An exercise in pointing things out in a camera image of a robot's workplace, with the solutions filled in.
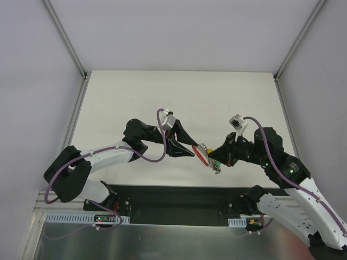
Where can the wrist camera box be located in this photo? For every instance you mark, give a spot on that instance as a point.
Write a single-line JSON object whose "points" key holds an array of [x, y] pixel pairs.
{"points": [[239, 124], [167, 120]]}

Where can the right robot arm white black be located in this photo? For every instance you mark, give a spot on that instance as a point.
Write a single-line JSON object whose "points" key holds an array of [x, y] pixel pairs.
{"points": [[320, 228]]}

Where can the white slotted cable duct left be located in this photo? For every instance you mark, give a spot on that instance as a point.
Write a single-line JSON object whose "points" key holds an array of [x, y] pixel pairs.
{"points": [[82, 218]]}

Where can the white slotted cable duct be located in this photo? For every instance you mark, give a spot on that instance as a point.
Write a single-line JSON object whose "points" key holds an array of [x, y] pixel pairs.
{"points": [[237, 222], [82, 218]]}

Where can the white slotted cable duct right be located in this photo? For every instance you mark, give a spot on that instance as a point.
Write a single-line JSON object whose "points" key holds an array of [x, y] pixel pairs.
{"points": [[237, 222]]}

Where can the aluminium frame post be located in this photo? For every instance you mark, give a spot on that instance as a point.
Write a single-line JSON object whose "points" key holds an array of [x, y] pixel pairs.
{"points": [[317, 9], [52, 14]]}

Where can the aluminium frame post left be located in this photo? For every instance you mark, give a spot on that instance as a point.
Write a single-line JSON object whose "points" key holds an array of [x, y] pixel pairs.
{"points": [[52, 14]]}

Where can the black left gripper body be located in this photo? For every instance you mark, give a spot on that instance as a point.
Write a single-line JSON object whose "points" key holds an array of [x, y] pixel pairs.
{"points": [[171, 137]]}

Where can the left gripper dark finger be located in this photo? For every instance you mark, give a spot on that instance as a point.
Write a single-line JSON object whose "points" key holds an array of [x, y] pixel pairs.
{"points": [[176, 150], [183, 136]]}

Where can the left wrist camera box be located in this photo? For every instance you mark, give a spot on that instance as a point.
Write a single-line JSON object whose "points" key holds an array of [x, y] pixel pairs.
{"points": [[167, 120]]}

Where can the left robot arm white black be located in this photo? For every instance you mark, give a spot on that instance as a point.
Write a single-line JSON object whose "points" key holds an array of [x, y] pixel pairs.
{"points": [[68, 175]]}

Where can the aluminium frame post right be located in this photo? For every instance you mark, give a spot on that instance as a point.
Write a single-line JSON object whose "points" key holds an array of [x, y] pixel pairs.
{"points": [[317, 9]]}

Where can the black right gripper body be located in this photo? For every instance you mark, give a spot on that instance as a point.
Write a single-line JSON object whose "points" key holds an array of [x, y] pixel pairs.
{"points": [[231, 149]]}

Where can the aluminium side rail left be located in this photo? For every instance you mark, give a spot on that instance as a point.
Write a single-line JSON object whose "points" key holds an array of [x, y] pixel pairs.
{"points": [[71, 125]]}

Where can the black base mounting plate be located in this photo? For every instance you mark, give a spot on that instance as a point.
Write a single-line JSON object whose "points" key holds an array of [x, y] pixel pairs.
{"points": [[170, 205]]}

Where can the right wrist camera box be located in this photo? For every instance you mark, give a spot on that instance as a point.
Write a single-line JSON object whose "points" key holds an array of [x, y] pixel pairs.
{"points": [[239, 124]]}

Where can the steel key holder red handle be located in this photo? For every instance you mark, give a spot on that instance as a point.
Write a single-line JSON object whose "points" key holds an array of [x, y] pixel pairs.
{"points": [[201, 152]]}

